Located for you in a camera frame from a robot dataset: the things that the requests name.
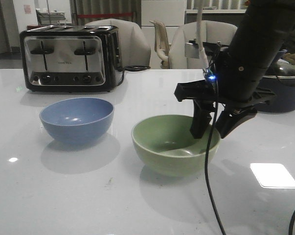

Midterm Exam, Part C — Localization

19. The beige chair left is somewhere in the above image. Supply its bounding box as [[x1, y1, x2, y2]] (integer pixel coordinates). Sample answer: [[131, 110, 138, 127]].
[[86, 19, 151, 67]]

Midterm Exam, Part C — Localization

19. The dark blue pot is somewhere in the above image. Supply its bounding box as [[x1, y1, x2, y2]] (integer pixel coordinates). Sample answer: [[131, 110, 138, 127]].
[[255, 77, 295, 113]]

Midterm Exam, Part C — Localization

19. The glass pot lid blue knob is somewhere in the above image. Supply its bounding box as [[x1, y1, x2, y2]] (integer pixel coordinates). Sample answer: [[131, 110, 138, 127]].
[[264, 49, 295, 79]]

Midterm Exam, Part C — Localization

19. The cream office chair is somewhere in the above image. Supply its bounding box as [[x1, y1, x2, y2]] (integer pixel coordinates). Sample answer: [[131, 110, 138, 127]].
[[149, 20, 170, 69]]

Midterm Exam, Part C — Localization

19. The beige chair right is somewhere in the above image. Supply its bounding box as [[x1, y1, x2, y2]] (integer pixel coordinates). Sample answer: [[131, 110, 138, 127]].
[[168, 20, 237, 69]]

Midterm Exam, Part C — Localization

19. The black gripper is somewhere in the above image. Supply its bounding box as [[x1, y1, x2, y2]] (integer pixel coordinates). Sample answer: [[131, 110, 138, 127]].
[[174, 80, 275, 139]]

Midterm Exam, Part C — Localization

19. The green bowl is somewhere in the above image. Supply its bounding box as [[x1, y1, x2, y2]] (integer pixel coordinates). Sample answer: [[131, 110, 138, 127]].
[[131, 115, 221, 177]]

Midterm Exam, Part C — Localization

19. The black and chrome toaster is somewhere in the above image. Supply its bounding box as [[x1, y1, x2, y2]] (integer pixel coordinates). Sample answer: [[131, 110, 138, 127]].
[[20, 25, 124, 92]]

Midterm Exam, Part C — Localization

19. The black toaster power cord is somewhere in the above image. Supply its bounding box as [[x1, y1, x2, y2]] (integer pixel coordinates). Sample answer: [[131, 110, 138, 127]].
[[116, 65, 152, 88]]

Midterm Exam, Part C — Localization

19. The white cabinet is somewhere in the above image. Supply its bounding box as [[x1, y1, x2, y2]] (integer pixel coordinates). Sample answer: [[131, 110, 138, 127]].
[[141, 0, 186, 69]]

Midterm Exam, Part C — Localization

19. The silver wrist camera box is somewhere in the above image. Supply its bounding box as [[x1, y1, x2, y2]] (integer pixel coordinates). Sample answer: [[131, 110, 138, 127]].
[[184, 42, 200, 59]]

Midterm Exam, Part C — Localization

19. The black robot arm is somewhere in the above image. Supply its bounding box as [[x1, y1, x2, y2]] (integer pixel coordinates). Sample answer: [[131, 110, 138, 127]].
[[175, 0, 295, 139]]

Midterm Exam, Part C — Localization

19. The black cable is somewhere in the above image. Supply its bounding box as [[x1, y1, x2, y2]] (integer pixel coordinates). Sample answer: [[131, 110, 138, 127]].
[[204, 80, 227, 235]]

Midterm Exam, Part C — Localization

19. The beige chair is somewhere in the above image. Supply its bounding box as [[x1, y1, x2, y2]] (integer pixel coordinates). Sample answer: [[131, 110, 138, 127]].
[[168, 20, 237, 69], [86, 19, 151, 67]]

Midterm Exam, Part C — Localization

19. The white cable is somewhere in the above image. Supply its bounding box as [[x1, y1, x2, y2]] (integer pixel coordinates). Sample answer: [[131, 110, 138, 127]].
[[195, 0, 210, 71]]

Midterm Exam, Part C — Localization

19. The blue bowl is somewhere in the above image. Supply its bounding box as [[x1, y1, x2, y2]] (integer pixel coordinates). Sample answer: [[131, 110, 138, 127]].
[[39, 97, 114, 145]]

